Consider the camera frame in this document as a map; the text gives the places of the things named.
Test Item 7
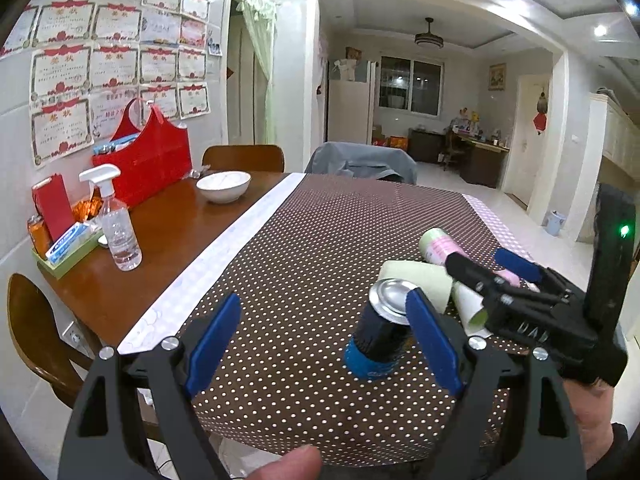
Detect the blue metal can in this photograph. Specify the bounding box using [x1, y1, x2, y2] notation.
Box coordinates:
[344, 278, 416, 380]

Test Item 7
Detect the pink plastic cup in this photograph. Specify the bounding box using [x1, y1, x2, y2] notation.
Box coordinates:
[496, 269, 539, 292]

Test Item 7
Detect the pale green plastic cup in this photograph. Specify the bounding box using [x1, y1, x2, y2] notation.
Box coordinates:
[378, 260, 452, 314]

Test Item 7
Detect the white paper cup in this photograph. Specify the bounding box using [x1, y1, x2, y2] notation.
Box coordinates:
[451, 282, 491, 338]

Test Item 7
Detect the pink green cylindrical cup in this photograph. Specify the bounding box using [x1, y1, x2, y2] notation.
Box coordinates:
[419, 228, 468, 266]

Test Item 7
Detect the right hand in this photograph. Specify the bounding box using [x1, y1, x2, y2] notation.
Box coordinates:
[563, 379, 614, 468]

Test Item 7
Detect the left hand thumb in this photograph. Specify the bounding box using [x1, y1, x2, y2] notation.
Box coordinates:
[247, 445, 322, 480]

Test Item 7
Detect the blue waste bin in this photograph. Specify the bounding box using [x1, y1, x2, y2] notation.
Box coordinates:
[544, 210, 566, 236]

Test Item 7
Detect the dark wooden desk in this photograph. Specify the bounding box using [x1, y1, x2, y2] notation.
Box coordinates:
[408, 129, 510, 188]

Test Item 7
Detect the wooden chair near left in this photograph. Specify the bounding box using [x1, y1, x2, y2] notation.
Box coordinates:
[6, 273, 92, 408]

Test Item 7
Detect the wooden chair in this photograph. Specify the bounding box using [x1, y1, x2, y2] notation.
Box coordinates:
[6, 273, 92, 408]
[202, 144, 285, 172]

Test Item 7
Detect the grey covered chair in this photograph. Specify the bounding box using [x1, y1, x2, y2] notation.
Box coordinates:
[305, 142, 418, 184]

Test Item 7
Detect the brown polka dot tablecloth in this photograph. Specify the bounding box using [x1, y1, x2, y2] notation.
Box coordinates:
[194, 175, 504, 467]

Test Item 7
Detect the clear spray bottle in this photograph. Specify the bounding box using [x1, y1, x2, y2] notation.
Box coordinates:
[79, 164, 142, 272]

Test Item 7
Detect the window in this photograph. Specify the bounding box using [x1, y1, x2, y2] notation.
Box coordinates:
[378, 56, 444, 117]

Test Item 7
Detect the white refrigerator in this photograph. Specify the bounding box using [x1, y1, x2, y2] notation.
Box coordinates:
[326, 58, 378, 144]

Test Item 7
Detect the green tray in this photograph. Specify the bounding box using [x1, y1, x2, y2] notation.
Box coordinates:
[32, 232, 102, 280]

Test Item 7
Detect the blue white tissue pack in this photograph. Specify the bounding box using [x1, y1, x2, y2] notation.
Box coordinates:
[46, 222, 94, 266]

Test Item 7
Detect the orange bottle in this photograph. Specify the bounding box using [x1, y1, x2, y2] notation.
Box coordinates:
[27, 214, 52, 260]

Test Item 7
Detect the wooden chair back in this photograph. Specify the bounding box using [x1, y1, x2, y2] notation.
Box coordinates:
[202, 144, 285, 172]

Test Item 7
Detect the ceiling fan lamp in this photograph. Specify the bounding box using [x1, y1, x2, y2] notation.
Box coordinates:
[414, 16, 445, 49]

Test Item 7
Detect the red envelope box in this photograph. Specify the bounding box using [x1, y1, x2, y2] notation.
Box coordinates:
[32, 174, 75, 242]

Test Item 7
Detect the white ceramic bowl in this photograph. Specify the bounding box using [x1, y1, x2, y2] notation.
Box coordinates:
[196, 171, 252, 205]

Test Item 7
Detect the red felt bag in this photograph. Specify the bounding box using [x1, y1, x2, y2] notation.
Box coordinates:
[92, 99, 193, 208]

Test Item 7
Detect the green door curtain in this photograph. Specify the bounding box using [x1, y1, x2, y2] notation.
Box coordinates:
[235, 0, 277, 144]

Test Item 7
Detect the small framed wall picture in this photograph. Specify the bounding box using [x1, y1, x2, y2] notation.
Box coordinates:
[488, 63, 506, 91]

